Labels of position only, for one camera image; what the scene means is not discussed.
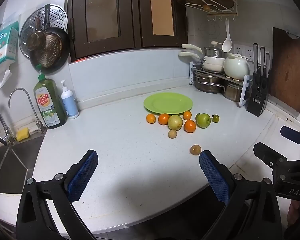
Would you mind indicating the green dish soap bottle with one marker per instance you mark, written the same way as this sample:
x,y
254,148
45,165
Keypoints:
x,y
51,100

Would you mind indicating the copper mesh strainer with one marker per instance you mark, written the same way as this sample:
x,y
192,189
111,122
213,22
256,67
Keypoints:
x,y
52,51

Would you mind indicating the steel pot with lid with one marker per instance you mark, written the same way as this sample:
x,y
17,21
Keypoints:
x,y
212,51

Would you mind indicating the small brown kiwi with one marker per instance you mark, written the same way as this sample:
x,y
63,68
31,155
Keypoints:
x,y
195,150
172,133

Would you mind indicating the white pump bottle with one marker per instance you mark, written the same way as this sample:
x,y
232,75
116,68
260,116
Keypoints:
x,y
70,102

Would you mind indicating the large steel pot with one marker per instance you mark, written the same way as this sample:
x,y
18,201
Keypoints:
x,y
207,83

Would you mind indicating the tissue packet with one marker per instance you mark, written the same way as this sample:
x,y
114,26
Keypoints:
x,y
1,47

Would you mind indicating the small steel pot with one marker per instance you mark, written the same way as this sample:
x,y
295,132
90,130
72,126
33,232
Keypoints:
x,y
232,92

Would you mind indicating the brown wooden cutting board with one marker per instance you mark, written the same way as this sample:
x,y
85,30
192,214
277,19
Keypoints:
x,y
290,75

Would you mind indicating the white plastic bag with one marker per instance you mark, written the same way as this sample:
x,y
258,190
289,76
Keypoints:
x,y
2,76

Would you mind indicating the white pot rack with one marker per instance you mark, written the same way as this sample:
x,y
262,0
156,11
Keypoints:
x,y
243,92

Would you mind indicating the steel sink faucet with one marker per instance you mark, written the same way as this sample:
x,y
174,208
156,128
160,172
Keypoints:
x,y
3,132

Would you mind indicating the round steel steamer tray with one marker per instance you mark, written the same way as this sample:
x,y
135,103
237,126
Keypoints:
x,y
56,16

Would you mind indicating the steel sink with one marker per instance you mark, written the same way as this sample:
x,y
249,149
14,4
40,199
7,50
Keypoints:
x,y
7,165

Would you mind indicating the white ceramic jar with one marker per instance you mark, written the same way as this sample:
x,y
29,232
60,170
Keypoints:
x,y
236,66

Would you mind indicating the black frying pan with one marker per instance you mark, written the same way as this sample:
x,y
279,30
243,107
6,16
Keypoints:
x,y
63,55

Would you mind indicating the green apple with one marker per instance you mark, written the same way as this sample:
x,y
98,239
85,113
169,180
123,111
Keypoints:
x,y
204,120

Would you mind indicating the pale yellow round fruit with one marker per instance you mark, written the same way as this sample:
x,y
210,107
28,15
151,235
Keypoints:
x,y
175,122

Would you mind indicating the black knife block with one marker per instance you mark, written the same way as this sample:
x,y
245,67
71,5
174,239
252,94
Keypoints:
x,y
257,97

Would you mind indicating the curved steel faucet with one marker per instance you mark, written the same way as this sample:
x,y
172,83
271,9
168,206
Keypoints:
x,y
37,120

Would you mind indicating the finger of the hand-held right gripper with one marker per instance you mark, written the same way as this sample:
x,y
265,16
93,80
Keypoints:
x,y
265,152
288,133

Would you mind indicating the orange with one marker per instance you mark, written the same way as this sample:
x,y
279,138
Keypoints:
x,y
151,118
187,115
190,126
164,119

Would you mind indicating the yellow sponge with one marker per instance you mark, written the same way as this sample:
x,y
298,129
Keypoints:
x,y
23,134

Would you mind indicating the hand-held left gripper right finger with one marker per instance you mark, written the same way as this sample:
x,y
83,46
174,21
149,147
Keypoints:
x,y
215,180

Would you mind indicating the small copper pot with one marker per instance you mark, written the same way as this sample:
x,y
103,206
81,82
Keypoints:
x,y
35,41

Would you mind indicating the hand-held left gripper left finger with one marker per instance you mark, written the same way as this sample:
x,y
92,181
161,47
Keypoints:
x,y
82,175

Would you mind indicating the white wall rack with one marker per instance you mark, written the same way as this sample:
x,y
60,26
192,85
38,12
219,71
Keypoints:
x,y
222,13

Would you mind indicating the green plate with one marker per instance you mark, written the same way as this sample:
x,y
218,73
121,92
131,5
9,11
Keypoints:
x,y
165,103

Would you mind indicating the white wall socket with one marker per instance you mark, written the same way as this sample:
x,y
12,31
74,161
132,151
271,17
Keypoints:
x,y
245,51

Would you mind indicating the white spoon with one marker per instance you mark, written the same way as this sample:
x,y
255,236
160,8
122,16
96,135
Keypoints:
x,y
226,45

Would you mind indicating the person's right hand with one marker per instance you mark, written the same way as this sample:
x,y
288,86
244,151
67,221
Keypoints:
x,y
293,212

